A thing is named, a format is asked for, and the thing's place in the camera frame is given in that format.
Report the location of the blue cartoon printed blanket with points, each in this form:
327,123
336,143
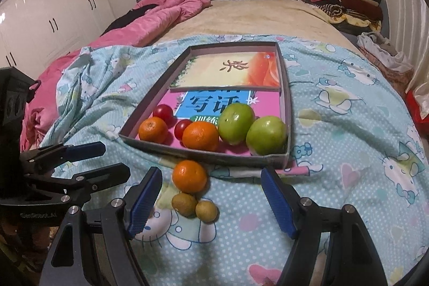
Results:
335,155

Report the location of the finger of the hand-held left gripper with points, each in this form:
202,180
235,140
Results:
100,177
85,149

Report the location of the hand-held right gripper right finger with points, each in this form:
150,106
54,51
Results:
278,202

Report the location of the pink workbook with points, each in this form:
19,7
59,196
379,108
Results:
268,101

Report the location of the white wardrobe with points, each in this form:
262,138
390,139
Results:
50,4

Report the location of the heap of light clothes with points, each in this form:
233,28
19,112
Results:
385,54

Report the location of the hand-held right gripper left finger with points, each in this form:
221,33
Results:
144,202

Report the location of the red cherry tomato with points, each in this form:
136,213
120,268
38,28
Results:
163,113
182,129

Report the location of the green jujube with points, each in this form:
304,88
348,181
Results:
267,135
236,123

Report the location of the red bag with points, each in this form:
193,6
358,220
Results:
417,106

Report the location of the brown longan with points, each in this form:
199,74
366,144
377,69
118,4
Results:
183,204
206,211

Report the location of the small orange tangerine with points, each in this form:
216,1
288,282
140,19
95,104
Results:
153,130

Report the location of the black cloth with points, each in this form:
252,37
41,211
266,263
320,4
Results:
130,18

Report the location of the beige and orange book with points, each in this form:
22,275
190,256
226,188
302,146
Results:
207,71

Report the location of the beige bed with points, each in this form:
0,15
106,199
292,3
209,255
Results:
254,18

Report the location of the pile of folded clothes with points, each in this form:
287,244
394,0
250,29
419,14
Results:
345,1

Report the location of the grey cardboard box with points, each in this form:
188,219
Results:
201,157

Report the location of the pink quilt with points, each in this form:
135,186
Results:
167,4

